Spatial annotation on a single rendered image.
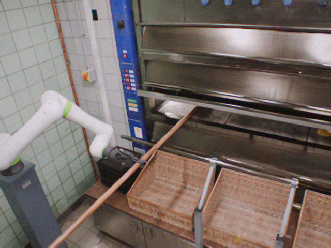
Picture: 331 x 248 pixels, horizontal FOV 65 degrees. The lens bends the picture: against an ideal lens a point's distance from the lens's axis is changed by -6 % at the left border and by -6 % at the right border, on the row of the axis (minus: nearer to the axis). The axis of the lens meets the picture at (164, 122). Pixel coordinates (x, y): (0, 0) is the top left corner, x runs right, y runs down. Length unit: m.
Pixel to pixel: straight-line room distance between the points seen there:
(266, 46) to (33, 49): 1.81
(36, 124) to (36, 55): 1.05
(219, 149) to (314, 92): 0.80
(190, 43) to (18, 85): 1.42
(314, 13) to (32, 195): 2.01
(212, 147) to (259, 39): 0.88
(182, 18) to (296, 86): 0.83
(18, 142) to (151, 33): 1.13
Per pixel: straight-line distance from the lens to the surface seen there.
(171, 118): 2.17
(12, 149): 1.66
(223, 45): 1.77
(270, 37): 1.71
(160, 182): 2.45
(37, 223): 2.15
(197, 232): 1.85
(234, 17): 1.74
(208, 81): 1.89
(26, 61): 2.49
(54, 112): 1.56
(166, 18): 1.94
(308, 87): 1.76
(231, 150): 2.08
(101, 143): 1.86
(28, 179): 1.96
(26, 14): 2.50
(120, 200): 2.37
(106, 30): 2.26
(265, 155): 2.03
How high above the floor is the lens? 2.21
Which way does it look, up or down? 29 degrees down
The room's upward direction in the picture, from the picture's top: 5 degrees counter-clockwise
